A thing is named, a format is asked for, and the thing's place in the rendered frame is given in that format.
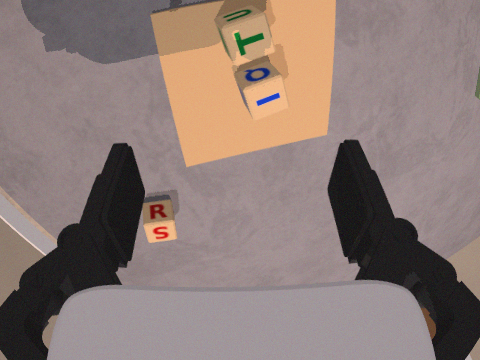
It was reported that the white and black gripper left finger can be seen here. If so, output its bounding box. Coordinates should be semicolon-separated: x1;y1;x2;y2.
0;143;145;360

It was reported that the tan wooden letter block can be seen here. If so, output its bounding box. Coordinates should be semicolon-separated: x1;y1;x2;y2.
214;5;276;66
143;200;177;243
234;61;290;121

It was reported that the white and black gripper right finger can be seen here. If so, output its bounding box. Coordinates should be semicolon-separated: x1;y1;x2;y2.
328;140;480;360

